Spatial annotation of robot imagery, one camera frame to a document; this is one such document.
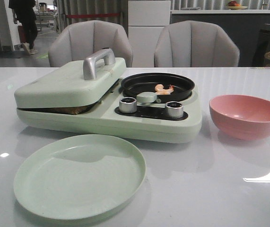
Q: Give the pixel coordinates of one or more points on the orange cooked shrimp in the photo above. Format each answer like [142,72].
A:
[159,88]

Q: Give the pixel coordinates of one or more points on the breakfast maker hinged lid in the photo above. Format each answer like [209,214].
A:
[77,83]

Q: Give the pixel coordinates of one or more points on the bread slice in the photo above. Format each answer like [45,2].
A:
[65,110]

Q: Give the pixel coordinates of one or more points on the pink bowl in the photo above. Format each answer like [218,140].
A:
[240,116]

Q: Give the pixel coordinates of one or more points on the mint green breakfast maker base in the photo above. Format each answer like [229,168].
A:
[147,123]

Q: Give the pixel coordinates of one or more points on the left silver control knob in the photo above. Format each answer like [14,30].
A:
[128,105]

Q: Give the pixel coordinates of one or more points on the silver control knob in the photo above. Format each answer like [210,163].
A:
[173,110]
[128,105]

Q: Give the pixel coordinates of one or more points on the right silver control knob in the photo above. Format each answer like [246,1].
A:
[173,110]

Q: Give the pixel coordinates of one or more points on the black round frying pan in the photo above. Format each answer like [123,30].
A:
[167,86]

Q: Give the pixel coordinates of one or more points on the mint green round plate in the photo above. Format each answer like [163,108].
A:
[80,177]

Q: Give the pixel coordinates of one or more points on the right grey upholstered chair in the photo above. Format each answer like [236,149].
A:
[195,44]

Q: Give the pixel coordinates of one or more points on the grey upholstered chair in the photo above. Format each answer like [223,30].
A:
[80,40]
[195,44]

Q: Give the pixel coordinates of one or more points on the left grey upholstered chair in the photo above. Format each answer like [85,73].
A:
[80,40]

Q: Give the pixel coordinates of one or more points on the white cabinet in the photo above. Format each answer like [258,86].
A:
[146,19]

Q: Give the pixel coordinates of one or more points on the red barrier tape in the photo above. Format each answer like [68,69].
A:
[93,15]

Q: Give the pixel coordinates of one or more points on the grey counter with white top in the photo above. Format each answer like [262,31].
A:
[249,29]

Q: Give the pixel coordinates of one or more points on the fruit plate on counter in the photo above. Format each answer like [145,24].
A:
[234,5]

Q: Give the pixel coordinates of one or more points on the person walking in background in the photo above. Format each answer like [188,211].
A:
[25,14]

